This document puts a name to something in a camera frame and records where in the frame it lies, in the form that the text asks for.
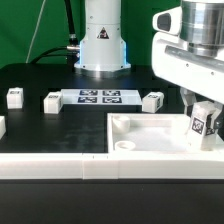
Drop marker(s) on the white obstacle wall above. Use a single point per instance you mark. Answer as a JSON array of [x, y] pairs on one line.
[[2, 126], [103, 166]]

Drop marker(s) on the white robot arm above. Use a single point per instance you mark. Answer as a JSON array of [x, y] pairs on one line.
[[187, 48]]

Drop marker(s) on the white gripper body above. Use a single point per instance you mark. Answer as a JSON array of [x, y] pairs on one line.
[[172, 62]]

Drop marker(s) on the white square tabletop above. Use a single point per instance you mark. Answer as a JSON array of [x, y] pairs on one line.
[[139, 134]]

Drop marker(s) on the white obstacle wall left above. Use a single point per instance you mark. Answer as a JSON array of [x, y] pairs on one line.
[[2, 126]]

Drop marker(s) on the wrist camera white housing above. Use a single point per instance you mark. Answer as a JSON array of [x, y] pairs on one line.
[[168, 21]]

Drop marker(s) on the white obstacle wall front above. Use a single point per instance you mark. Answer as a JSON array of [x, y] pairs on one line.
[[103, 166]]

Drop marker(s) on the white marker base plate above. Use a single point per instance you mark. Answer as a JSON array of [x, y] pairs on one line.
[[101, 97]]

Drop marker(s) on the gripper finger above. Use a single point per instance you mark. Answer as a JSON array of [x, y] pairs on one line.
[[217, 119], [188, 98]]

